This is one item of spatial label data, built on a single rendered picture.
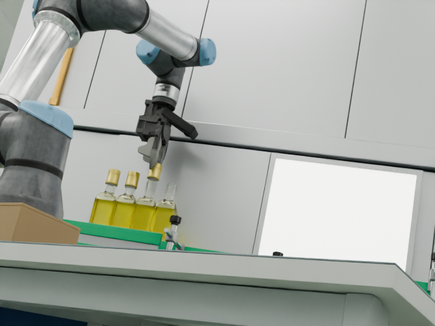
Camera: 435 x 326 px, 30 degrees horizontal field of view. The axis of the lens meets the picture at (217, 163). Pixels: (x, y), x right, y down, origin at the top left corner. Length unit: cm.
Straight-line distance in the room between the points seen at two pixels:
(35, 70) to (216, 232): 76
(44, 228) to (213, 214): 85
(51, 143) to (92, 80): 103
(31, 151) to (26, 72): 27
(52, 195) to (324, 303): 64
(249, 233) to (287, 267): 113
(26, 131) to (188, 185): 84
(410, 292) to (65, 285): 59
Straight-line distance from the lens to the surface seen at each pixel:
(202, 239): 230
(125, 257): 131
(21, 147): 162
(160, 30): 204
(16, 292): 150
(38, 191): 158
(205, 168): 237
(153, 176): 225
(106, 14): 191
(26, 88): 180
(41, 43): 188
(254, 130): 241
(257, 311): 122
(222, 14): 264
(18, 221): 151
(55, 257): 141
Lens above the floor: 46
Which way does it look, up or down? 20 degrees up
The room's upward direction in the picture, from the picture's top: 12 degrees clockwise
